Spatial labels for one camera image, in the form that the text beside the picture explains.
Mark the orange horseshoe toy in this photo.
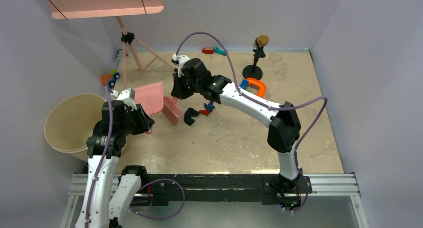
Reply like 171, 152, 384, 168
246, 78, 267, 98

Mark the teal curved toy piece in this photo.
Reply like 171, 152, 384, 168
214, 46, 227, 56

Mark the red toy block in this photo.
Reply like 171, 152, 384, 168
202, 47, 214, 54

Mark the pink music stand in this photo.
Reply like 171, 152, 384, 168
38, 0, 178, 88

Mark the beige round bucket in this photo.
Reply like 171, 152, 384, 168
44, 93, 106, 162

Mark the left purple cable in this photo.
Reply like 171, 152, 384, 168
84, 86, 186, 228

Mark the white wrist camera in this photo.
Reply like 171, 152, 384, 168
171, 54, 190, 77
110, 88, 137, 110

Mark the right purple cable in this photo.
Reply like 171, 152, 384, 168
175, 31, 328, 214

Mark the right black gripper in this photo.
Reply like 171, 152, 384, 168
172, 70, 202, 99

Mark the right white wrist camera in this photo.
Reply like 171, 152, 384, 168
171, 54, 190, 77

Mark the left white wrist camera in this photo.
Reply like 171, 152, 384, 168
110, 88, 137, 110

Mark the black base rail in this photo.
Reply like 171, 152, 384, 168
131, 174, 313, 209

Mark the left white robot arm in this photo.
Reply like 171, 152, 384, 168
75, 100, 154, 228

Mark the purple cable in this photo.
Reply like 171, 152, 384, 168
175, 31, 328, 214
84, 86, 186, 228

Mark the orange blue toy car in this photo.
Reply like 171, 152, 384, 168
101, 70, 120, 89

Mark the pink dustpan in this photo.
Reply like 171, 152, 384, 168
134, 82, 164, 118

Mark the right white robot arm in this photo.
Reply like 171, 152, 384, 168
171, 54, 301, 192

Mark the pink hand brush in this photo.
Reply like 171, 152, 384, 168
162, 96, 181, 126

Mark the black stand gold microphone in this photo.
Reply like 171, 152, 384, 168
242, 34, 269, 80

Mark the blue toy brick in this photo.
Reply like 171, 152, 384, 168
240, 79, 249, 90

